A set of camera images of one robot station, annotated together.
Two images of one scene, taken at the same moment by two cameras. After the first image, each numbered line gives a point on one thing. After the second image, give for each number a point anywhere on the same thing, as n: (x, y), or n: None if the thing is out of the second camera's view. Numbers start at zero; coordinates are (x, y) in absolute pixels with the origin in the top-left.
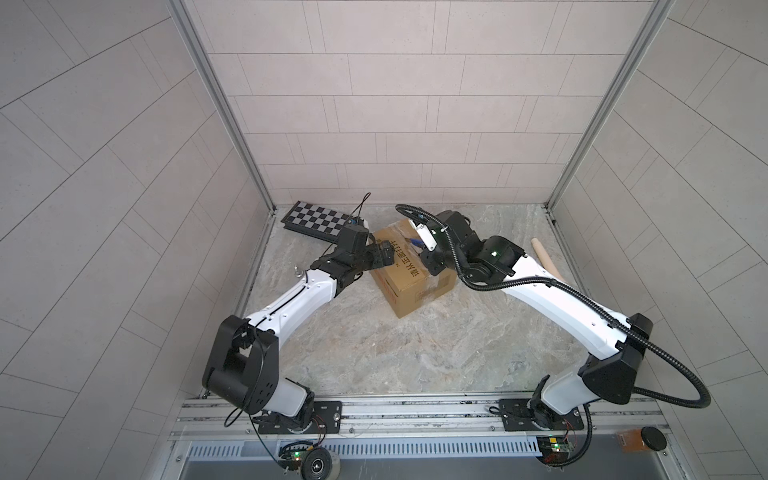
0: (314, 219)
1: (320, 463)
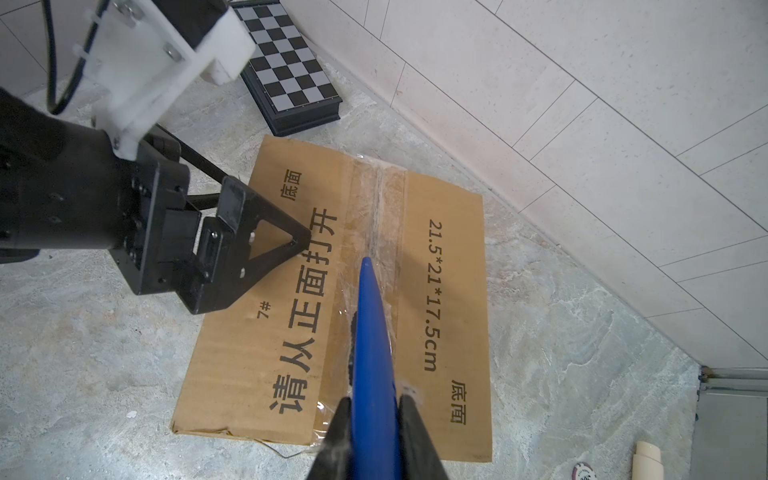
0: (285, 77)
1: None
